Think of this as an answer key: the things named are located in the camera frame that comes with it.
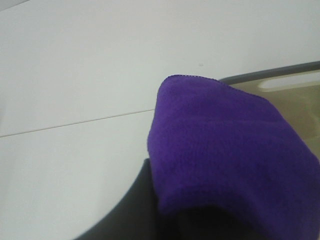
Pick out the purple towel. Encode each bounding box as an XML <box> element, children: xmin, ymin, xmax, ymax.
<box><xmin>147</xmin><ymin>75</ymin><xmax>320</xmax><ymax>240</ymax></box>

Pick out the beige basket with grey rim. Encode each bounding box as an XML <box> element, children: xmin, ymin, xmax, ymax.
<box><xmin>79</xmin><ymin>61</ymin><xmax>320</xmax><ymax>240</ymax></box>

